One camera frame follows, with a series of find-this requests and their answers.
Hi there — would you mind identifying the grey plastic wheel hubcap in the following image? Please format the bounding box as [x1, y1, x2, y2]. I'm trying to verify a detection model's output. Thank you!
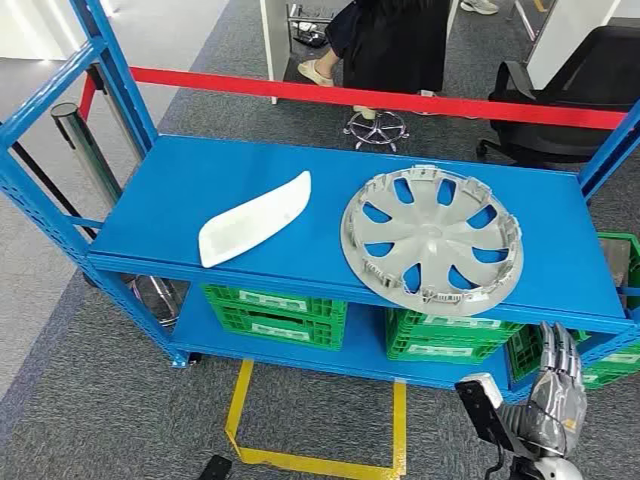
[340, 165, 525, 318]

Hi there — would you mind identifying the black stanchion post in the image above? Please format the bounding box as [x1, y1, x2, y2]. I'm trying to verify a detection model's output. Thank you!
[10, 140, 101, 289]

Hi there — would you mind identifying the chrome stool base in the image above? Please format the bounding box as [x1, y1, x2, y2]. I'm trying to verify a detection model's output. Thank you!
[343, 110, 410, 154]

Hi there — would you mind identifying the white display plinth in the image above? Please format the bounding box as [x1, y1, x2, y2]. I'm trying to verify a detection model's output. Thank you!
[0, 0, 116, 61]

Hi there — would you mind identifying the black office chair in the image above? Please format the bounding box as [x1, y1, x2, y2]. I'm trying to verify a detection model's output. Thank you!
[475, 25, 640, 167]

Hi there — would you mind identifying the green plastic crate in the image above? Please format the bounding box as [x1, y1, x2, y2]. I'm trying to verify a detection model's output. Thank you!
[507, 231, 640, 391]
[385, 307, 526, 366]
[201, 284, 347, 352]

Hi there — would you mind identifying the white desk panel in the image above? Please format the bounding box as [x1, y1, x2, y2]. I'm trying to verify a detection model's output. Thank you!
[525, 0, 621, 91]

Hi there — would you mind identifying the person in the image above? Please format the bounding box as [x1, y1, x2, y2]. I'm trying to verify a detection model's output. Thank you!
[297, 0, 454, 121]

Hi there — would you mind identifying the person's foot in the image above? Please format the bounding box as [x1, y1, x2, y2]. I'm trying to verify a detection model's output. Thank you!
[460, 0, 500, 16]

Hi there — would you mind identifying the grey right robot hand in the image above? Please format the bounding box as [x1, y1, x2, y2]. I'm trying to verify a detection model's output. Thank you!
[525, 322, 589, 458]

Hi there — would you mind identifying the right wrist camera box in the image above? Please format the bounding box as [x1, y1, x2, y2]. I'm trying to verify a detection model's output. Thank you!
[454, 372, 518, 460]

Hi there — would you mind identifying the white curved plastic part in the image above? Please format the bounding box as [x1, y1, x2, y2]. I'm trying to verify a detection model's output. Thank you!
[198, 170, 312, 269]

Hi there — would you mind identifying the chrome stanchion post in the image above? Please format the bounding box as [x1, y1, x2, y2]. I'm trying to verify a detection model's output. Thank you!
[50, 101, 190, 331]
[87, 62, 146, 164]

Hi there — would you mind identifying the red barrier belt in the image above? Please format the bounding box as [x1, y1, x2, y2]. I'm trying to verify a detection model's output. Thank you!
[79, 66, 629, 131]

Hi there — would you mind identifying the blue metal shelf rack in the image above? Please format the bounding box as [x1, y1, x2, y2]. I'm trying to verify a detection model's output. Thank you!
[0, 0, 640, 405]

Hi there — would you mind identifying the metal wire rack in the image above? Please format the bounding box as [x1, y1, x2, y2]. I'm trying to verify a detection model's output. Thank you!
[286, 1, 337, 49]

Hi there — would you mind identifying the white desk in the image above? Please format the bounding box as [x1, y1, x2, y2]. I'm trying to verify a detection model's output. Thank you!
[259, 0, 292, 105]

